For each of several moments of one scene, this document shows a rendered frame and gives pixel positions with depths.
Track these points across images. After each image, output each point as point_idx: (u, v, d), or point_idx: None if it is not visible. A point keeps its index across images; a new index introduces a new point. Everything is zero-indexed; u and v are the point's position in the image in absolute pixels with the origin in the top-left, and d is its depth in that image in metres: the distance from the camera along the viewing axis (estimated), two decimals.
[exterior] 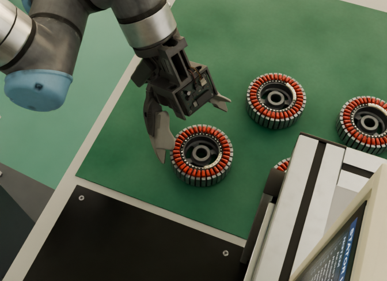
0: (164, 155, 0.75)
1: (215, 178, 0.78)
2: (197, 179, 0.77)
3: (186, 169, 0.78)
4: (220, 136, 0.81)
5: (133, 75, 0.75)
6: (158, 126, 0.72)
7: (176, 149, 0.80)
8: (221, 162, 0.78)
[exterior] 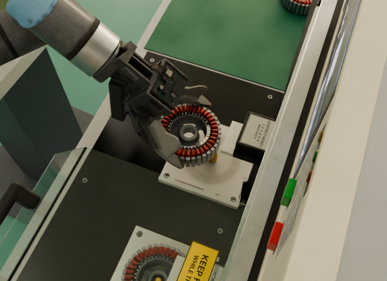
0: (179, 160, 0.75)
1: (213, 150, 0.76)
2: (198, 158, 0.75)
3: (183, 153, 0.75)
4: (199, 110, 0.79)
5: (112, 111, 0.77)
6: (157, 137, 0.73)
7: None
8: (213, 133, 0.77)
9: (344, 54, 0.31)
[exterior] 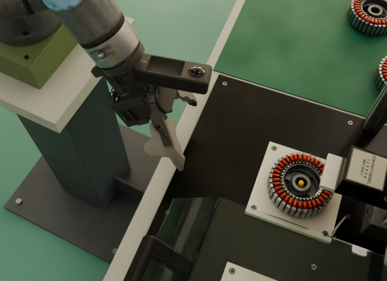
0: (192, 105, 0.82)
1: (329, 201, 0.76)
2: (315, 211, 0.75)
3: (301, 205, 0.75)
4: (310, 159, 0.79)
5: (195, 63, 0.69)
6: None
7: (279, 189, 0.76)
8: None
9: None
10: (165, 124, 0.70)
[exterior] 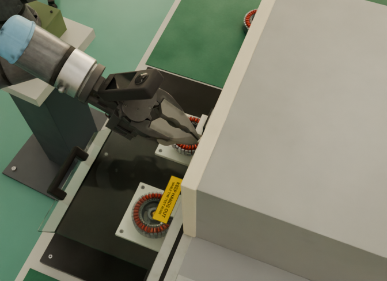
0: (192, 136, 0.79)
1: None
2: None
3: (187, 147, 1.19)
4: (197, 120, 1.24)
5: (147, 70, 0.71)
6: (170, 113, 0.79)
7: None
8: None
9: None
10: (152, 129, 0.75)
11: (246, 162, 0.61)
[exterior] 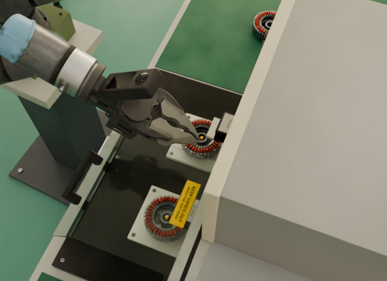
0: (192, 136, 0.79)
1: (217, 148, 1.20)
2: (208, 154, 1.19)
3: (198, 150, 1.19)
4: (208, 122, 1.23)
5: (147, 69, 0.71)
6: (171, 113, 0.79)
7: None
8: None
9: None
10: (152, 129, 0.75)
11: (269, 167, 0.61)
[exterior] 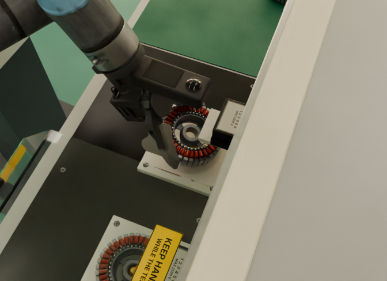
0: None
1: (216, 153, 0.76)
2: (201, 160, 0.75)
3: (188, 154, 0.75)
4: (203, 110, 0.79)
5: (195, 73, 0.67)
6: None
7: None
8: None
9: None
10: (159, 129, 0.70)
11: (383, 249, 0.18)
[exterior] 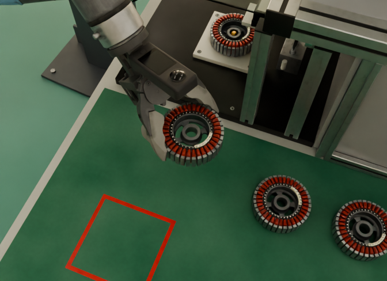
0: (212, 110, 0.81)
1: (205, 157, 0.75)
2: (187, 159, 0.75)
3: (175, 149, 0.75)
4: (210, 114, 0.79)
5: (186, 67, 0.68)
6: (193, 88, 0.78)
7: (165, 128, 0.77)
8: (212, 141, 0.76)
9: None
10: (148, 116, 0.73)
11: None
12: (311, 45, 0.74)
